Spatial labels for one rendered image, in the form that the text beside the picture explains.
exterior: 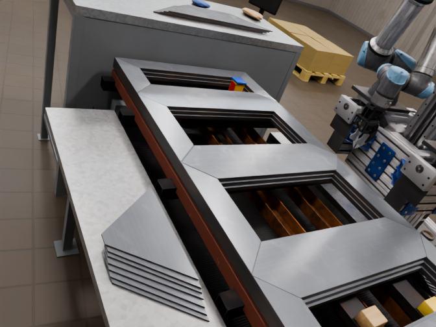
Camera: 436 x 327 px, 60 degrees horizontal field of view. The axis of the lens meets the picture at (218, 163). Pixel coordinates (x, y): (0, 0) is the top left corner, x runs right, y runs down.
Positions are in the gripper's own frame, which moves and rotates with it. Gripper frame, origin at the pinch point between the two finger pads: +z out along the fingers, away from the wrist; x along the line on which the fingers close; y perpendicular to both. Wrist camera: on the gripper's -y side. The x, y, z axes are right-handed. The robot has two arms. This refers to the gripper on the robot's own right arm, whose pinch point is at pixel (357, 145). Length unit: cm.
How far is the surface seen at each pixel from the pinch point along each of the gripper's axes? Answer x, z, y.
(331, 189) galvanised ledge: 1.3, 23.7, 1.1
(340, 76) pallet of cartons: -278, 78, -328
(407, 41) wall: -529, 58, -832
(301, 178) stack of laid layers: 9.1, 7.6, 36.5
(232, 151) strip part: -6, 5, 60
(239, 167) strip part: 3, 5, 63
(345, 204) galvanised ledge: 11.3, 23.8, 1.3
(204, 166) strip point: 2, 5, 76
